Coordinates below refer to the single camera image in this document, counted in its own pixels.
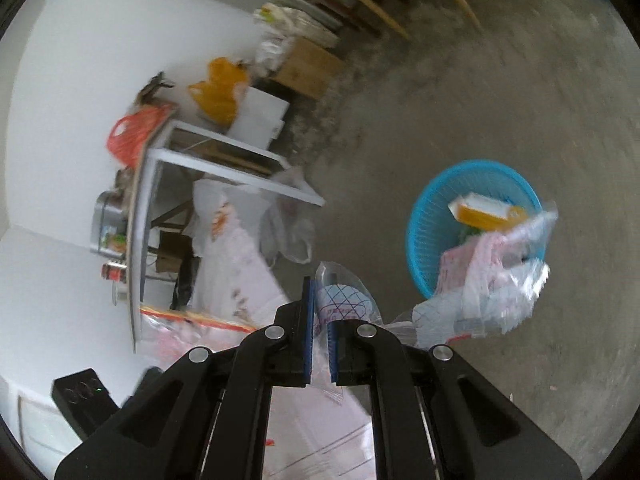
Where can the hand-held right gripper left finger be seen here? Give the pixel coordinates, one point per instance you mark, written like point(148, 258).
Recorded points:
point(309, 332)

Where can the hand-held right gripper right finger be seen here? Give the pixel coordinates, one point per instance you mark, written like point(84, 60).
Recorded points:
point(333, 355)

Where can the clear plastic bag grid print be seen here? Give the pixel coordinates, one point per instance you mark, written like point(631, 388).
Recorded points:
point(345, 300)

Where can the blue plastic mesh basket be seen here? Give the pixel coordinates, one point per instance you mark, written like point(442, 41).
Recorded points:
point(430, 210)

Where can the orange white carton box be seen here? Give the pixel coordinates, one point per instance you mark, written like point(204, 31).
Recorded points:
point(480, 215)

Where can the floral tablecloth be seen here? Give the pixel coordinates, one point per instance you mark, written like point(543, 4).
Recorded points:
point(225, 260)

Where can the pink package orange edge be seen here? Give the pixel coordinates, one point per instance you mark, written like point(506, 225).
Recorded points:
point(190, 317)

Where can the red jar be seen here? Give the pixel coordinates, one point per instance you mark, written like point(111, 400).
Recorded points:
point(114, 272)

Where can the black cloth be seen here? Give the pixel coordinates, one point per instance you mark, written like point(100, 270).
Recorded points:
point(182, 280)

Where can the clear pink printed plastic bag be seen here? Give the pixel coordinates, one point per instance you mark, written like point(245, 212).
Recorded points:
point(475, 270)

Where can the metal pot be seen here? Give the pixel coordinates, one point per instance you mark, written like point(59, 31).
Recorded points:
point(107, 217)

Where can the white flat box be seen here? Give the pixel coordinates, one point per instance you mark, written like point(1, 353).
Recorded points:
point(260, 115)

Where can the yellow plastic bag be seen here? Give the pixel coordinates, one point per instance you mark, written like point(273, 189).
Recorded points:
point(220, 90)

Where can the red orange plastic bag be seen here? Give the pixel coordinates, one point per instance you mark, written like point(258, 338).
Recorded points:
point(132, 135)

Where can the cardboard box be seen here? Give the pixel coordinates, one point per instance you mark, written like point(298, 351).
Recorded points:
point(307, 67)

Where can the white printed plastic bag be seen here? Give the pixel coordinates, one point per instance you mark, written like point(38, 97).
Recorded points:
point(285, 22)

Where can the wooden chair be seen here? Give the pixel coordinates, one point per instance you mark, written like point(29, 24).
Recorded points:
point(380, 12)

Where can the dark wooden stool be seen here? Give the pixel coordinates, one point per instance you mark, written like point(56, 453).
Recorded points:
point(340, 5)

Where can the white metal shelf frame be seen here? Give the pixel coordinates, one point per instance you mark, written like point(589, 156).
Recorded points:
point(150, 175)

